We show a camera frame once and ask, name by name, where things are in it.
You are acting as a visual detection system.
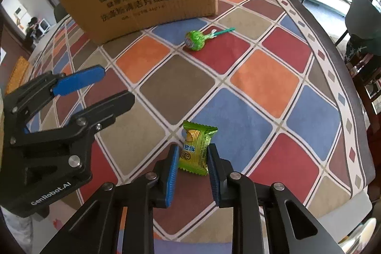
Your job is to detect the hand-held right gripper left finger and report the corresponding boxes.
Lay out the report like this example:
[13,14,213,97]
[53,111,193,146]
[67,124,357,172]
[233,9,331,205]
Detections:
[39,144,179,254]

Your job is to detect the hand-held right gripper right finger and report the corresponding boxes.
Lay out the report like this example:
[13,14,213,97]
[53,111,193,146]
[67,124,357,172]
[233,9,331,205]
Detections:
[207,143,348,254]

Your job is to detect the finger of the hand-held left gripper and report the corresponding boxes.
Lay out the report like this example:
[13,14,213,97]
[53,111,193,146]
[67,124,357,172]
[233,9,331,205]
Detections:
[2,65,105,139]
[8,90,136,151]

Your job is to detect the green snack packet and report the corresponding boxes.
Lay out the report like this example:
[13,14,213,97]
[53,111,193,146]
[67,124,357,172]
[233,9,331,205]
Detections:
[178,120,219,177]

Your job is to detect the colourful checked rug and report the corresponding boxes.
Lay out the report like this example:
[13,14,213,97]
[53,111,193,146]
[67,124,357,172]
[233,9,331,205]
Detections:
[24,0,376,254]

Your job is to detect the lollipop with green wrapper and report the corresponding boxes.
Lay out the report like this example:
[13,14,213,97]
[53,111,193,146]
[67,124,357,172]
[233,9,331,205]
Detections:
[183,27,236,52]

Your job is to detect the shiny metal object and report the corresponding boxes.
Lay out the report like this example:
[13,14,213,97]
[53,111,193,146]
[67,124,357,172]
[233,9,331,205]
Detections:
[339,216,377,254]

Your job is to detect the brown wooden chair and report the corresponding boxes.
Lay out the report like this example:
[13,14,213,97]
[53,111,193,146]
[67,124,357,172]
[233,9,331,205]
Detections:
[345,34,381,136]

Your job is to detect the dark grey chair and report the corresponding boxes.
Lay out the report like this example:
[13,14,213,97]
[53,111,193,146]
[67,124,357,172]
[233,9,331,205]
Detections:
[335,0,381,47]

